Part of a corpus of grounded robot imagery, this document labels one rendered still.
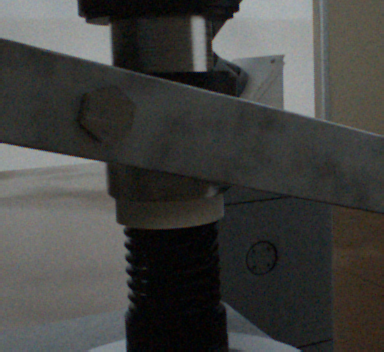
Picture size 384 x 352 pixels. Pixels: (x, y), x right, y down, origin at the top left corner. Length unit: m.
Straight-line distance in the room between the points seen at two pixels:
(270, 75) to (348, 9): 5.03
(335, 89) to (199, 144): 6.04
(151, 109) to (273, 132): 0.08
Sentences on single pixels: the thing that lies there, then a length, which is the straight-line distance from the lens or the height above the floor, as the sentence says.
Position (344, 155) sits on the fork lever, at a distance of 0.42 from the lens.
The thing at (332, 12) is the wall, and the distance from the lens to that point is 6.41.
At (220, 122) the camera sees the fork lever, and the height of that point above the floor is 1.03.
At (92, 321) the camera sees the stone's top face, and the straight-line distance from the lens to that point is 0.69.
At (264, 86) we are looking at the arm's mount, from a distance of 1.50.
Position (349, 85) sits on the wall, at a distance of 6.49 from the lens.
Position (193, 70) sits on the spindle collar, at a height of 1.06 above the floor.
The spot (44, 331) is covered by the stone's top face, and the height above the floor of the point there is 0.82.
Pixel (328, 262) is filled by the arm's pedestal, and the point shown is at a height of 0.62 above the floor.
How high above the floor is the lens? 1.06
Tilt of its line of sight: 10 degrees down
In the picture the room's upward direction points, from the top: 2 degrees counter-clockwise
